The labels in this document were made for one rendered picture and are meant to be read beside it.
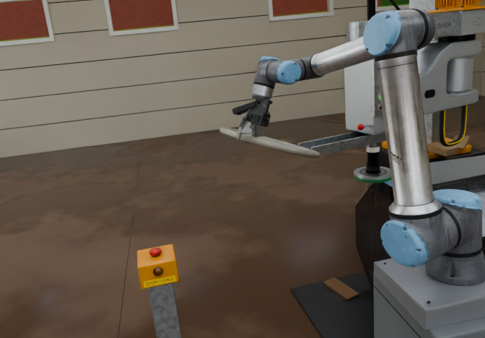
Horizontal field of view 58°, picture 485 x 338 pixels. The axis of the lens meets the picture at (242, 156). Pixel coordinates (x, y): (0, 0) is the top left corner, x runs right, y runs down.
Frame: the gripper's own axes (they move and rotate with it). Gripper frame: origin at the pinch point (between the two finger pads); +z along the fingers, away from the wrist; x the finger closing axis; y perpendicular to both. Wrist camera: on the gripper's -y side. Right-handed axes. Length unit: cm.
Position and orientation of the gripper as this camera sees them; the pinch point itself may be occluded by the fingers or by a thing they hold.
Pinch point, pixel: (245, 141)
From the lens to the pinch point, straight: 188.9
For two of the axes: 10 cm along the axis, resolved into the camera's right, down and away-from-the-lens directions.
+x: 4.9, 0.5, 8.7
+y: 8.3, 2.6, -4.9
